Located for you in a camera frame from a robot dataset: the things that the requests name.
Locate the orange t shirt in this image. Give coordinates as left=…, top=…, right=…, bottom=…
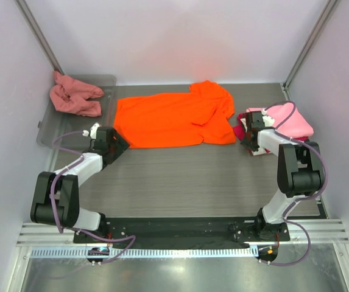
left=113, top=81, right=236, bottom=148

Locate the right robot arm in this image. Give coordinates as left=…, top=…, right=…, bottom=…
left=241, top=111, right=327, bottom=241

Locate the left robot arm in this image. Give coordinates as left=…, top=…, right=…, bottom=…
left=30, top=123, right=130, bottom=243

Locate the magenta folded t shirt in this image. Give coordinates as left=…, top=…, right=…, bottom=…
left=233, top=113, right=309, bottom=155

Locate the clear grey plastic bin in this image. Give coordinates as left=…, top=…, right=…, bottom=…
left=37, top=74, right=117, bottom=148

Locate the salmon pink crumpled t shirt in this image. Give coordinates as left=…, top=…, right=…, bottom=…
left=49, top=71, right=104, bottom=117

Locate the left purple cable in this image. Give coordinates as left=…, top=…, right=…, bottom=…
left=49, top=129, right=136, bottom=264

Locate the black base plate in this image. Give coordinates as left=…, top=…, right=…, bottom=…
left=72, top=216, right=291, bottom=245

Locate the slotted cable duct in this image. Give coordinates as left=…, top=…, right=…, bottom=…
left=30, top=246, right=258, bottom=260

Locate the right frame post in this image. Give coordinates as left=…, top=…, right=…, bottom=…
left=281, top=0, right=340, bottom=92

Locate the frame post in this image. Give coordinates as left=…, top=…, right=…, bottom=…
left=15, top=0, right=63, bottom=73
left=281, top=0, right=340, bottom=92

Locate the left frame post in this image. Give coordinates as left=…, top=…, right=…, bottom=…
left=15, top=0, right=63, bottom=73

